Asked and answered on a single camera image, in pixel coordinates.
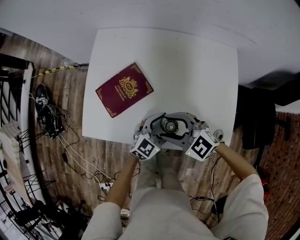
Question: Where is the black device with wires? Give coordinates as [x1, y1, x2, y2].
[34, 83, 66, 139]

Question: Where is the yellow black striped tape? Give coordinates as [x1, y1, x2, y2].
[37, 65, 89, 76]

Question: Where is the white table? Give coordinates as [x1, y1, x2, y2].
[82, 27, 239, 150]

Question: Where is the person's left forearm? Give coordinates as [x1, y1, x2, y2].
[105, 153, 141, 208]

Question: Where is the white power strip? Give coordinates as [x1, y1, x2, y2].
[99, 181, 114, 193]

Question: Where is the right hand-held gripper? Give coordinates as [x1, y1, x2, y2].
[152, 112, 221, 163]

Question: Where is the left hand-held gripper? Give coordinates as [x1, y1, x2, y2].
[128, 112, 166, 161]

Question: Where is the person's left shoe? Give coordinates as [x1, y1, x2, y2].
[138, 152, 162, 188]

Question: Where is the white floor cable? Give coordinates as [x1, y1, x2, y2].
[58, 135, 115, 182]

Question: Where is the small metal jar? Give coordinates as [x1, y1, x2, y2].
[160, 116, 180, 135]

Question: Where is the black floor cable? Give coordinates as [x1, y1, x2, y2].
[62, 124, 115, 183]

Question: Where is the person's cream clothing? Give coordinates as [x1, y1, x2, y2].
[81, 173, 269, 240]

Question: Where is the maroon book gold ornament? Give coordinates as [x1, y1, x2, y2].
[95, 62, 154, 119]

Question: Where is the black metal railing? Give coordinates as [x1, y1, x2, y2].
[0, 53, 36, 128]

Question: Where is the black office chair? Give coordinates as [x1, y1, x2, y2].
[234, 71, 300, 150]

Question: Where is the table with pale cloth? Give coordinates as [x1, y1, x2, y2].
[0, 121, 31, 202]

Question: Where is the person's right forearm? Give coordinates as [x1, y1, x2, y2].
[214, 142, 258, 181]

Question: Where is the round table cable grommet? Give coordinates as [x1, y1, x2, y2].
[212, 129, 225, 141]

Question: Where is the black metal stand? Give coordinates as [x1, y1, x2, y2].
[14, 199, 91, 240]

